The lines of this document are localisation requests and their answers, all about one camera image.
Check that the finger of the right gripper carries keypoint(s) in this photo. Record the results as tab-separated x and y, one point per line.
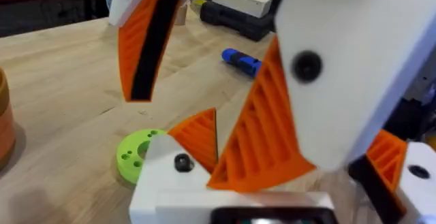
344	98
131	43

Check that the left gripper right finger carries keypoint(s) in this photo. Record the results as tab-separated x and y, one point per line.
420	190

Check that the green disc with holes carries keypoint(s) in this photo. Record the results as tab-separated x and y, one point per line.
127	164

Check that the black tool case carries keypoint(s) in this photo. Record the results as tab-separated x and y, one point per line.
235	21

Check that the blue electric screwdriver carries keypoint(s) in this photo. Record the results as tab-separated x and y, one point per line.
243	61

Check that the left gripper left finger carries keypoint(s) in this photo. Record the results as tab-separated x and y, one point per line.
160	179

